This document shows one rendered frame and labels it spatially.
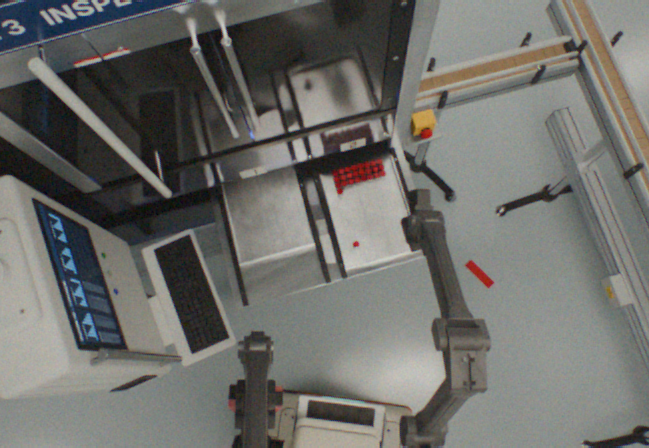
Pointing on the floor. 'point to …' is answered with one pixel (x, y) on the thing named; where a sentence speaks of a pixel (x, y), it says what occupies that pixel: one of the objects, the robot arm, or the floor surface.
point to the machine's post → (413, 66)
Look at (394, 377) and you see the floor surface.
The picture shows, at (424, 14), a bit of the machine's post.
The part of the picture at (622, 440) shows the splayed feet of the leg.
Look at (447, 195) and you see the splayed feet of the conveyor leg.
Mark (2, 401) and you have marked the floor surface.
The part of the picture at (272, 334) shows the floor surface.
